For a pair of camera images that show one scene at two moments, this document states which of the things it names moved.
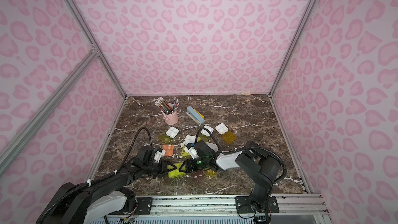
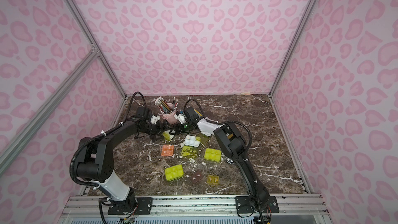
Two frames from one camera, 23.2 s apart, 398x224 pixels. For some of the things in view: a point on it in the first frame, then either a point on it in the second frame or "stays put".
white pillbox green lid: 190,152 stays put
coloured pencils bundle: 165,107 stays put
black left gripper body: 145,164 -> 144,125
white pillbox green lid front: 176,173 stays put
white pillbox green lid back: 205,134 stays put
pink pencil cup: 172,118 stays put
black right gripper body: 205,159 -> 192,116
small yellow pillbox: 210,172 -> 212,179
